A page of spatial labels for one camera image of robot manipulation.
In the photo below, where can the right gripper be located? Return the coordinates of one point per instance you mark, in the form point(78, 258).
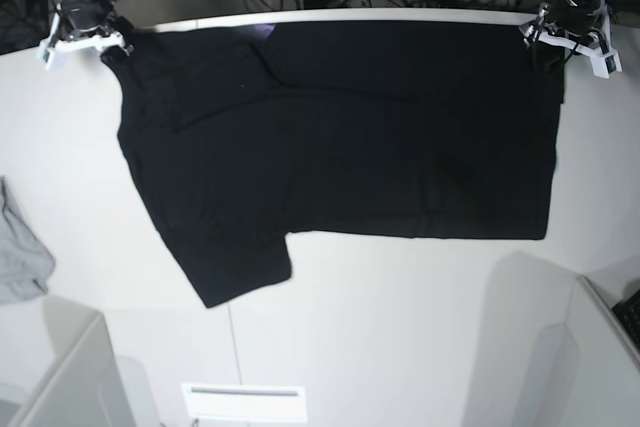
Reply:
point(84, 18)

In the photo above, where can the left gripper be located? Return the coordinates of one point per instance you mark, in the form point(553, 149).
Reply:
point(574, 17)

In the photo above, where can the black T-shirt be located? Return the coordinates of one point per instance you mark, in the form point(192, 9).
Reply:
point(236, 138)

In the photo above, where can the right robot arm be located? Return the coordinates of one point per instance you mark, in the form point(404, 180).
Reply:
point(81, 25)

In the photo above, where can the grey cloth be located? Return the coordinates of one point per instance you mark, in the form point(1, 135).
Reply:
point(26, 264)

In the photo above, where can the black keyboard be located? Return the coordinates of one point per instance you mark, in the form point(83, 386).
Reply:
point(628, 314)

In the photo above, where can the white slotted plate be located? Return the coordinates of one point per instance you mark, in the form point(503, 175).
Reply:
point(261, 404)

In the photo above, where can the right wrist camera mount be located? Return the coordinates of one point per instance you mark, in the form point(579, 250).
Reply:
point(54, 49)

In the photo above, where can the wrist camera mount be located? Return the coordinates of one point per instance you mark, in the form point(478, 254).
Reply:
point(550, 53)
point(54, 49)

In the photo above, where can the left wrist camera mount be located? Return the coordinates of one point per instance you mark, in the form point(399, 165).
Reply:
point(550, 53)

